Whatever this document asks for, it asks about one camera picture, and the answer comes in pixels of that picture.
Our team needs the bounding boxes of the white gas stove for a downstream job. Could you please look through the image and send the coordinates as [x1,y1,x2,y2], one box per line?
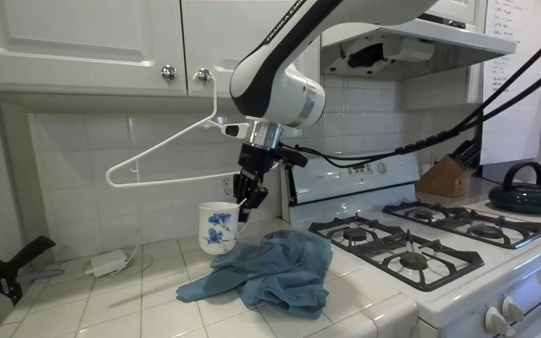
[280,149,541,338]

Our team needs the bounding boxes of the black stove grate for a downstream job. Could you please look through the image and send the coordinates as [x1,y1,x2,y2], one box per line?
[381,200,541,252]
[306,215,486,294]

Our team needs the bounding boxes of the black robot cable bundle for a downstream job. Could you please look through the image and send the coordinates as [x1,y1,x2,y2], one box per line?
[295,18,541,172]

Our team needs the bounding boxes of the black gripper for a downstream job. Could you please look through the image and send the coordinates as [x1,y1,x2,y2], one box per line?
[231,143,282,226]

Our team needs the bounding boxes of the black kettle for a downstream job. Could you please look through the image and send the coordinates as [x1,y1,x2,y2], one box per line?
[486,160,541,217]

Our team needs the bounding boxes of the white stove knob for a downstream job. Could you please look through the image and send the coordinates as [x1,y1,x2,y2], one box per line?
[483,307,513,338]
[501,296,526,326]

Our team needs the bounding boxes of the blue cloth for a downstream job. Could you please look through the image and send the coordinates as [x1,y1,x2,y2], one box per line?
[174,230,334,322]

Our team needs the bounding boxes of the white power adapter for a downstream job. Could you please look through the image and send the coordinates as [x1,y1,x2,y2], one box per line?
[84,249,129,281]

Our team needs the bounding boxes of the black clamp mount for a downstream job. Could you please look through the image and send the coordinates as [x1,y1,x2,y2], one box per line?
[0,235,58,309]

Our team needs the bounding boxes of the white plastic clothes hanger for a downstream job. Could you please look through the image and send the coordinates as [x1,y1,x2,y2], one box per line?
[105,66,244,190]

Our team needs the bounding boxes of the white mug blue flowers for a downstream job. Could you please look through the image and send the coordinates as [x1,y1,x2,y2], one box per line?
[197,200,242,258]

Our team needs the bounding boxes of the white range hood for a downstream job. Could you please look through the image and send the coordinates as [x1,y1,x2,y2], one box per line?
[319,18,520,83]

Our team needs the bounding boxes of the white cabinet door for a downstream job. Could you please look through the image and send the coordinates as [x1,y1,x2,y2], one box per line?
[0,0,186,98]
[180,0,321,102]

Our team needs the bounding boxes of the wooden knife block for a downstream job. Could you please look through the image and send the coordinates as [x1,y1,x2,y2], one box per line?
[415,138,483,202]

